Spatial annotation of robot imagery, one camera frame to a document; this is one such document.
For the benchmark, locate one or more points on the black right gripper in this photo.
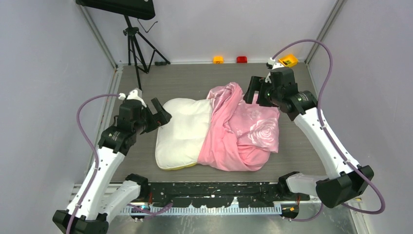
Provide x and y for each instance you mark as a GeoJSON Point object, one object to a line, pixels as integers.
{"type": "Point", "coordinates": [256, 82]}

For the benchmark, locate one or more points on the pink floral pillowcase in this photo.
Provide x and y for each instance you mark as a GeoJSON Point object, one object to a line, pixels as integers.
{"type": "Point", "coordinates": [241, 136]}

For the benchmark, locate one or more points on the yellow toy bin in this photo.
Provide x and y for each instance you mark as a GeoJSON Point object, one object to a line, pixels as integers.
{"type": "Point", "coordinates": [288, 60]}

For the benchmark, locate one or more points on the small black adapter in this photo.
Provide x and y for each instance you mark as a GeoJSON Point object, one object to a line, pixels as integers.
{"type": "Point", "coordinates": [160, 63]}

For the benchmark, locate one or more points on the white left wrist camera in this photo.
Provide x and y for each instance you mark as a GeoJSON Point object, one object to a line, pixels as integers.
{"type": "Point", "coordinates": [135, 94]}

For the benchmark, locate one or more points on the red toy block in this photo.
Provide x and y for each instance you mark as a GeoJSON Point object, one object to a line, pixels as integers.
{"type": "Point", "coordinates": [241, 59]}

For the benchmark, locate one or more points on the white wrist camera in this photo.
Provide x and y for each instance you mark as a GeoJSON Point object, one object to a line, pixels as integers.
{"type": "Point", "coordinates": [135, 94]}
{"type": "Point", "coordinates": [271, 65]}

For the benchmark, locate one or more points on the black camera tripod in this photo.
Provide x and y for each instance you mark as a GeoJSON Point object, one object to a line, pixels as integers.
{"type": "Point", "coordinates": [135, 52]}

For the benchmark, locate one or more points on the black light panel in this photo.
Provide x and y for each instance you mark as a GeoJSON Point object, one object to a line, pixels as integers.
{"type": "Point", "coordinates": [140, 9]}

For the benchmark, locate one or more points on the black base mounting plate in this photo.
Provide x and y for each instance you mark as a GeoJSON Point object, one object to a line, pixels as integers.
{"type": "Point", "coordinates": [216, 194]}

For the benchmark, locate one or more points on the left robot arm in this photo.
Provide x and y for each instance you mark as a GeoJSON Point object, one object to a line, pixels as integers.
{"type": "Point", "coordinates": [90, 212]}

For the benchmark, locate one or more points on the orange toy block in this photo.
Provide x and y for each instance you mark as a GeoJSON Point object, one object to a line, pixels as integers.
{"type": "Point", "coordinates": [218, 60]}

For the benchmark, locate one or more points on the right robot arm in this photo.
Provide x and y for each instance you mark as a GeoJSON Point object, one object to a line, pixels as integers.
{"type": "Point", "coordinates": [345, 178]}

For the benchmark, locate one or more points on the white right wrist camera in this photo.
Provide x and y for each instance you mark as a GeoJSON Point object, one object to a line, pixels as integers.
{"type": "Point", "coordinates": [271, 65]}

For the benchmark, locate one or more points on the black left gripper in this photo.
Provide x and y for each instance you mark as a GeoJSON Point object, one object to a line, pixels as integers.
{"type": "Point", "coordinates": [161, 117]}

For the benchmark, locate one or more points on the white yellow-edged pillow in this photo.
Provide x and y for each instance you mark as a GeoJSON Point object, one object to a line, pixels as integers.
{"type": "Point", "coordinates": [179, 142]}

